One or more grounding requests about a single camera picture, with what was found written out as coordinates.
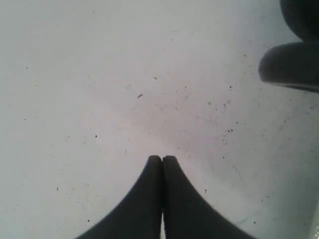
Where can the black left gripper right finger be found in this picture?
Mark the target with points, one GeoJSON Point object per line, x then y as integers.
{"type": "Point", "coordinates": [186, 214]}

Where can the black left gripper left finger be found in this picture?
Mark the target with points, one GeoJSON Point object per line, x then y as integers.
{"type": "Point", "coordinates": [138, 215]}

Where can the black weight plate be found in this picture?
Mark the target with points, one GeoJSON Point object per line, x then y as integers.
{"type": "Point", "coordinates": [293, 65]}
{"type": "Point", "coordinates": [302, 18]}

